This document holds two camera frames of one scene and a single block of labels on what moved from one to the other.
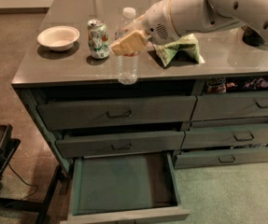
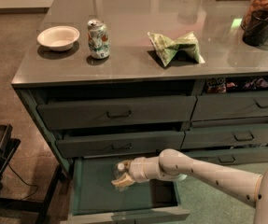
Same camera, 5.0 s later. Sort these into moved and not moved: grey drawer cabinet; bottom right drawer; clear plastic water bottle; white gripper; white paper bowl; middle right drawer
Moved: clear plastic water bottle; white gripper
Not moved: grey drawer cabinet; middle right drawer; white paper bowl; bottom right drawer
